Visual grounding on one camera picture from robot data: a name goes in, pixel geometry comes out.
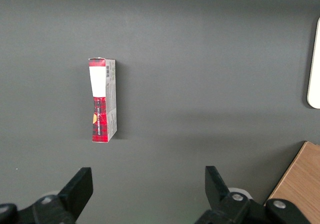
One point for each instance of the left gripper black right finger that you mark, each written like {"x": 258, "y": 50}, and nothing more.
{"x": 225, "y": 206}

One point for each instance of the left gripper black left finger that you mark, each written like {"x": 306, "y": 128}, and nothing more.
{"x": 70, "y": 199}

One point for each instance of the wooden drawer cabinet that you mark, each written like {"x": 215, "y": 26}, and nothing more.
{"x": 302, "y": 174}

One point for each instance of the red plaid carton box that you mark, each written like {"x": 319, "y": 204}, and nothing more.
{"x": 100, "y": 83}

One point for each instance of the beige plastic tray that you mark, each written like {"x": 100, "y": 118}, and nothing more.
{"x": 315, "y": 71}

